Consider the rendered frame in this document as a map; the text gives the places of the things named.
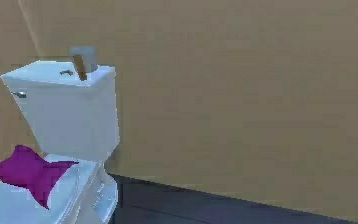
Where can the hot pink cloth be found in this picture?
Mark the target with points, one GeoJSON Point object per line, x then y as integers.
{"type": "Point", "coordinates": [30, 171]}

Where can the white toilet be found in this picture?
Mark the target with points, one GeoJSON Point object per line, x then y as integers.
{"type": "Point", "coordinates": [67, 120]}

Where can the small dark metal object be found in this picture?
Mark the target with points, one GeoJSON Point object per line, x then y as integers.
{"type": "Point", "coordinates": [66, 72]}

